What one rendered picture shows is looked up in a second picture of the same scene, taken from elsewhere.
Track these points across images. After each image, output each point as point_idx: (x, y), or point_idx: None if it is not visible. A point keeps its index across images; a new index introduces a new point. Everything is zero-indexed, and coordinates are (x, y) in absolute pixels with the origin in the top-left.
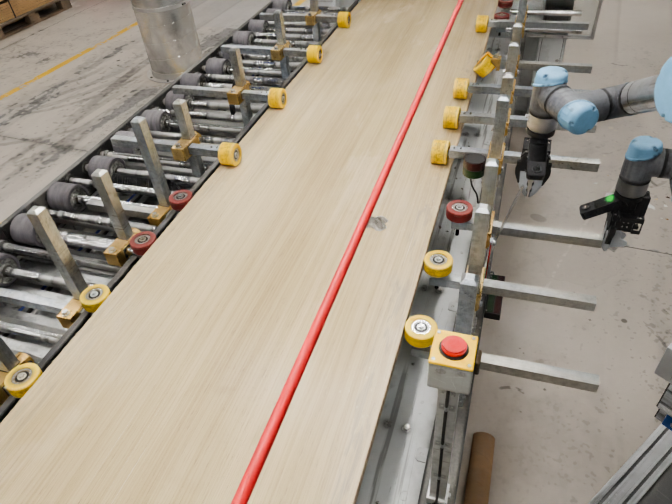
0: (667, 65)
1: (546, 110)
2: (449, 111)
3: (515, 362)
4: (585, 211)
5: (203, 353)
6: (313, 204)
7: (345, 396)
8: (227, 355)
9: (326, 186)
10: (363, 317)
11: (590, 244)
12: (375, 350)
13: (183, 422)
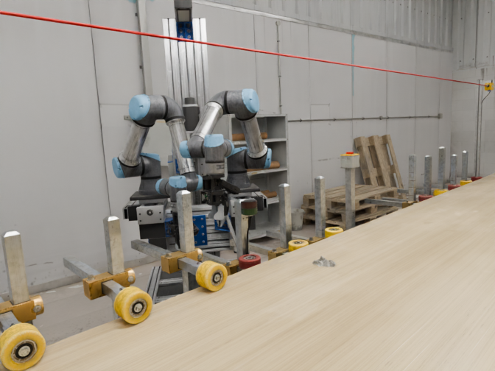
0: (252, 95)
1: (227, 152)
2: (141, 290)
3: (294, 235)
4: (197, 227)
5: (471, 239)
6: (375, 285)
7: (384, 224)
8: (453, 237)
9: (353, 297)
10: (363, 235)
11: None
12: (362, 229)
13: (472, 227)
